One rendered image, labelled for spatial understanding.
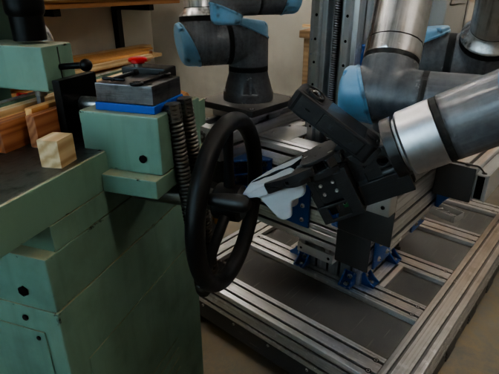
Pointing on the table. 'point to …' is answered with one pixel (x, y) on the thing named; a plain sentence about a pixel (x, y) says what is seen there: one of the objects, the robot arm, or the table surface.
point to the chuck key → (122, 76)
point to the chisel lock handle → (77, 65)
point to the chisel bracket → (33, 64)
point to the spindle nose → (26, 19)
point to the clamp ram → (73, 99)
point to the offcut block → (56, 150)
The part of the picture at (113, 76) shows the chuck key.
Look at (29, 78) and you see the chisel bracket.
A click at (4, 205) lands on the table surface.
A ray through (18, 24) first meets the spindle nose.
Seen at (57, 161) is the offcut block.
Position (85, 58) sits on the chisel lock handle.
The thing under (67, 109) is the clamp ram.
